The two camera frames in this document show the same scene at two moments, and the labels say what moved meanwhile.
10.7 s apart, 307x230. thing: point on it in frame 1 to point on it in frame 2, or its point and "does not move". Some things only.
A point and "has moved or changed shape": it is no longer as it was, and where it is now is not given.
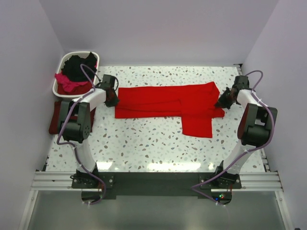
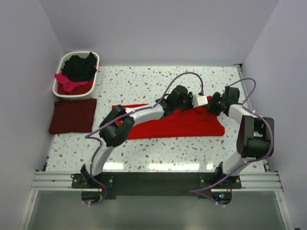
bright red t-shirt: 195,103 has moved or changed shape
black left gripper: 112,98 to 189,100
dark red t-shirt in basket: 85,88 does not move
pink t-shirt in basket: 70,86 does not move
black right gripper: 224,100 to 214,105
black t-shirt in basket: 71,68 does not move
